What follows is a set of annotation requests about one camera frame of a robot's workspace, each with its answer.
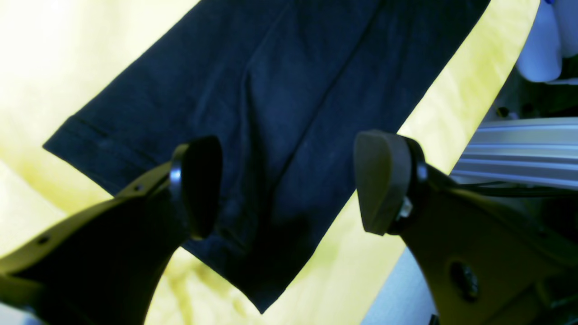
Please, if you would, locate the dark navy T-shirt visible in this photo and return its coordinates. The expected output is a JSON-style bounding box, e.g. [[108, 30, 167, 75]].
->
[[43, 0, 489, 313]]

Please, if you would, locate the yellow table cloth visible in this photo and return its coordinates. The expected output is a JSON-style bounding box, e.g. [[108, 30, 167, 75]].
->
[[0, 0, 540, 325]]

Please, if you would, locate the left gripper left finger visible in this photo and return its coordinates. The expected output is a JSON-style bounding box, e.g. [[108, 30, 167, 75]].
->
[[0, 136, 223, 325]]

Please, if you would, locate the aluminium frame rail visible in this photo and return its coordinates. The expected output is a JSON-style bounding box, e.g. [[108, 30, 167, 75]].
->
[[452, 117, 578, 190]]

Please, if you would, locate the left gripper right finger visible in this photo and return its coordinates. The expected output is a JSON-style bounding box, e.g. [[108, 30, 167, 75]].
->
[[354, 130, 577, 325]]

